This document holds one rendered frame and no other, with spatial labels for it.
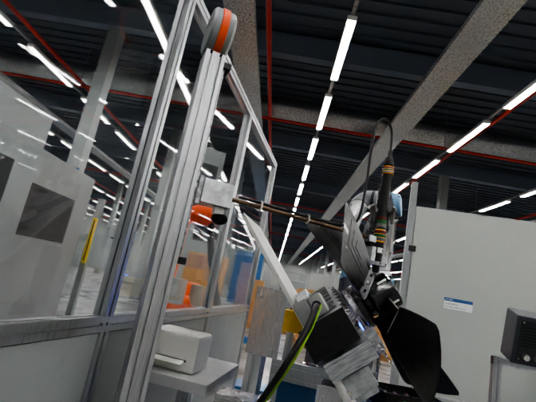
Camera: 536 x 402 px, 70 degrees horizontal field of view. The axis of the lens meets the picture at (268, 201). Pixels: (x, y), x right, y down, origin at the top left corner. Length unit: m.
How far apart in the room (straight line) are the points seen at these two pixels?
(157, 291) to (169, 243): 0.13
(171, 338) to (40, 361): 0.41
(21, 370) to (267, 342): 0.64
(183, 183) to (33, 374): 0.55
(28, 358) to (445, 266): 2.88
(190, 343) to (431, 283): 2.35
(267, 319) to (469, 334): 2.30
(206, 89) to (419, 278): 2.49
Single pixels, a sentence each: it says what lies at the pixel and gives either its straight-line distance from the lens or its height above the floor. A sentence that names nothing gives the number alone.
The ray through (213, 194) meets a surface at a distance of 1.10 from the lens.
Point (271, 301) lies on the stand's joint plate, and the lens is 1.23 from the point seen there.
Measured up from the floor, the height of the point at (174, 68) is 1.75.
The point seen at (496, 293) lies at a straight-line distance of 3.40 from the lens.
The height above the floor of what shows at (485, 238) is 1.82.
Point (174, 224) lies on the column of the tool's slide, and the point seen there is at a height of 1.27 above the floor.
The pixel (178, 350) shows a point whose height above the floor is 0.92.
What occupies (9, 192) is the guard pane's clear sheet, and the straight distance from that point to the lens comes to 0.84.
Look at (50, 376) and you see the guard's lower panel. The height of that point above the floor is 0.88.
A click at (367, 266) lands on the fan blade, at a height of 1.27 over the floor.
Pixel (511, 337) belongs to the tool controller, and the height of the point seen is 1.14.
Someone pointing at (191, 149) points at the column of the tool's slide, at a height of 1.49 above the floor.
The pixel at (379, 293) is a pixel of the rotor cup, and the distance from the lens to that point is 1.25.
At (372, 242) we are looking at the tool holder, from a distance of 1.38.
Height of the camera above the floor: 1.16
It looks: 12 degrees up
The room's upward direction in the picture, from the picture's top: 11 degrees clockwise
